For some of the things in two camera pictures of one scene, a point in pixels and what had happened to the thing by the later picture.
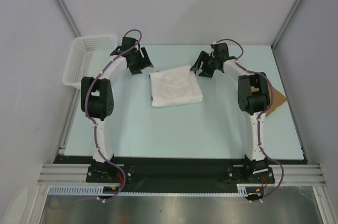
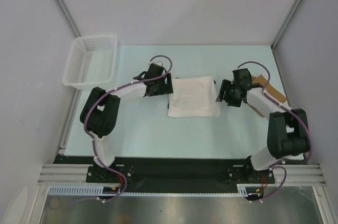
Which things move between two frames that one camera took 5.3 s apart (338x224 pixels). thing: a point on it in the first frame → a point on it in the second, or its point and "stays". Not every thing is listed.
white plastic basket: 87,55 stays
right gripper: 204,57 → 226,85
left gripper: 144,62 → 167,88
